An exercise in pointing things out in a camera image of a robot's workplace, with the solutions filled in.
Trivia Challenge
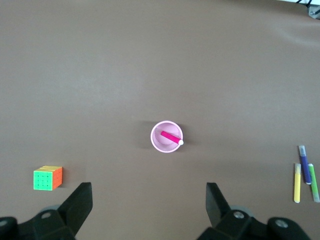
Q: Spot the purple marker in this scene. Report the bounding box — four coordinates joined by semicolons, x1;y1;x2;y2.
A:
297;145;312;186

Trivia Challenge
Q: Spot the pink marker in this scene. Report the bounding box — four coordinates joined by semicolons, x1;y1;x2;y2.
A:
160;130;185;146

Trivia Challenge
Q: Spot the multicoloured puzzle cube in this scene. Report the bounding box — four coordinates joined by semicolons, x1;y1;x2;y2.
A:
32;165;64;192

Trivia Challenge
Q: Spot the brown table mat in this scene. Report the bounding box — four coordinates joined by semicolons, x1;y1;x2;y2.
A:
0;0;320;240

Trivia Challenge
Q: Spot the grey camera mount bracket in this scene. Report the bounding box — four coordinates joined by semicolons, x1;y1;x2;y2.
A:
308;4;320;20

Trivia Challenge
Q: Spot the pink mesh cup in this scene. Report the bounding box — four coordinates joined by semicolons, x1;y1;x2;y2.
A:
150;120;185;154

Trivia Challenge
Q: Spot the yellow marker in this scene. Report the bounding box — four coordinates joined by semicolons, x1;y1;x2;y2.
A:
293;163;302;204

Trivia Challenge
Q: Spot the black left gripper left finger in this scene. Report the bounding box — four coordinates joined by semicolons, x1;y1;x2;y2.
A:
0;182;94;240

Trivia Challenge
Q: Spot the green marker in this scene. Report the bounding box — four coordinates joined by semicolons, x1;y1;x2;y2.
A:
307;163;320;204

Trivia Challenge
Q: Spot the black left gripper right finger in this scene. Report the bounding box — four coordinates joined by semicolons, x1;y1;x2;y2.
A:
196;182;311;240

